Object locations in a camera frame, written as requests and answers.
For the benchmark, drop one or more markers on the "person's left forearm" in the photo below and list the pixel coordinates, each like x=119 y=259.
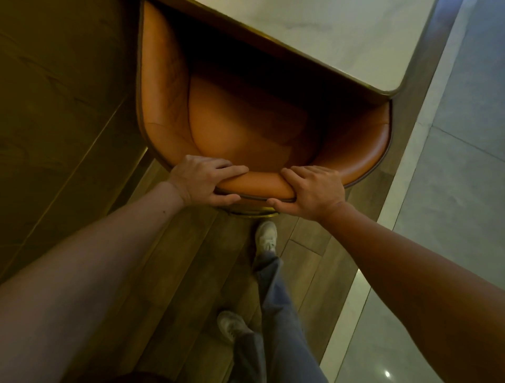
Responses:
x=79 y=276

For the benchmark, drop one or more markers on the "person's left thumb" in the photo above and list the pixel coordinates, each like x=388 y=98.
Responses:
x=228 y=199

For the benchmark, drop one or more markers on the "person's right middle finger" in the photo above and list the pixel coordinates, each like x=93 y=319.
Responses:
x=302 y=172

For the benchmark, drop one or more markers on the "person's right thumb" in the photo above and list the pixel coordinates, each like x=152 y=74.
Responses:
x=281 y=204

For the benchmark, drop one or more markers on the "grey-white sneaker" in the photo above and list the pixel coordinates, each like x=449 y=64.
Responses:
x=266 y=236
x=231 y=324

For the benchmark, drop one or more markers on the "gold chair base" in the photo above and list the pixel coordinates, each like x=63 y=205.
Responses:
x=252 y=213

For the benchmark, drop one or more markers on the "orange leather chair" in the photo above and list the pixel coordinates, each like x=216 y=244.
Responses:
x=252 y=130

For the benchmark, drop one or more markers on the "blue-grey trousers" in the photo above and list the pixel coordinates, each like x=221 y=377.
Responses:
x=282 y=323

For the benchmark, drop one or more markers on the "person's right hand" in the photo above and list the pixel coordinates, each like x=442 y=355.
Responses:
x=315 y=197

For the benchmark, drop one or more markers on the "person's left hand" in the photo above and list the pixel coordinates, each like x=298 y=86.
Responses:
x=192 y=179

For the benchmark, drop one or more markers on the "person's left middle finger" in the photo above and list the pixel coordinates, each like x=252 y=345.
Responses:
x=221 y=163

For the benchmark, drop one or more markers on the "white marble table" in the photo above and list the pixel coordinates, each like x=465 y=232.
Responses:
x=335 y=31

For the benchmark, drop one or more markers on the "person's right forearm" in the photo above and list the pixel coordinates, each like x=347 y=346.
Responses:
x=414 y=284

